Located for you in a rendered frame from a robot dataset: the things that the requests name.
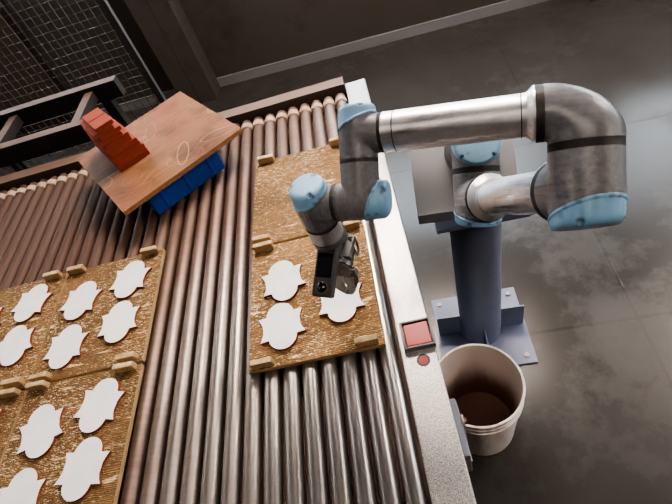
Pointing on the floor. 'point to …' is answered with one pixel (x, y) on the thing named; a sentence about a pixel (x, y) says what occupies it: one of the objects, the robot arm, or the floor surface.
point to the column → (481, 296)
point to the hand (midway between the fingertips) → (348, 293)
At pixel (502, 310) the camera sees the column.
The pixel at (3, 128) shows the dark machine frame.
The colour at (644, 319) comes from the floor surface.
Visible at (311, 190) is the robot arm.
